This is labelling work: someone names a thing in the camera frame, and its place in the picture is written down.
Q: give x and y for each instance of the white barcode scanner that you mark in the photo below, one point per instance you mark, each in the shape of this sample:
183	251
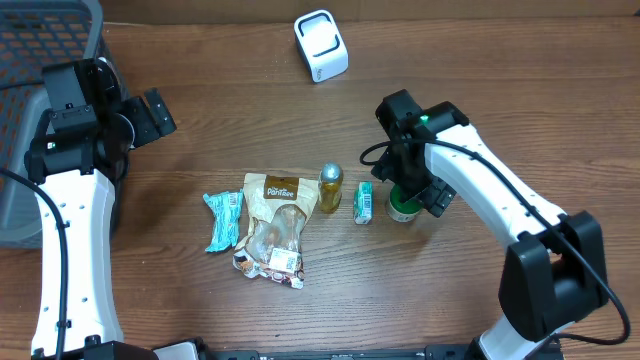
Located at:
321	45

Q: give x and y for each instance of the brown pantree snack bag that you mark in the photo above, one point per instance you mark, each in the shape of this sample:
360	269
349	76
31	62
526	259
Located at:
279	208

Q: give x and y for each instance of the silver capped yellow drink bottle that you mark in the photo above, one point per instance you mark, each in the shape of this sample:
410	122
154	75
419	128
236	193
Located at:
330	187

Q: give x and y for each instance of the small green white carton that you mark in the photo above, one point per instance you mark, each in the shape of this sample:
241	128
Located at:
363	203

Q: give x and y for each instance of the green lidded jar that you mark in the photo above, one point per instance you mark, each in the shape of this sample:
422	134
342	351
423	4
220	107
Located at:
402	212

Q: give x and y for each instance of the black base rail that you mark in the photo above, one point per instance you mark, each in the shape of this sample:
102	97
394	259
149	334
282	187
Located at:
196	349

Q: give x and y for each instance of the dark grey plastic basket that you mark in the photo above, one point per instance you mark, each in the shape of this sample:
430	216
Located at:
36	34

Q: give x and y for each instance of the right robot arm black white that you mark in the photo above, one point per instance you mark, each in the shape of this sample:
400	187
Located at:
554	270

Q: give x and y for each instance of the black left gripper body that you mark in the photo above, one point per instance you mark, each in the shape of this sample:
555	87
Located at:
144	127

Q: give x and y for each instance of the teal snack wrapper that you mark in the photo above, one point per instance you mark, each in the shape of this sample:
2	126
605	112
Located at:
227	209

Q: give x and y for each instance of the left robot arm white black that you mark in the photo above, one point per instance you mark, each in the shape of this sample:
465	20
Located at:
77	161

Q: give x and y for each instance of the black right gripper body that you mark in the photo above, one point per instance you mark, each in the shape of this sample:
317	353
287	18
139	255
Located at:
418	179

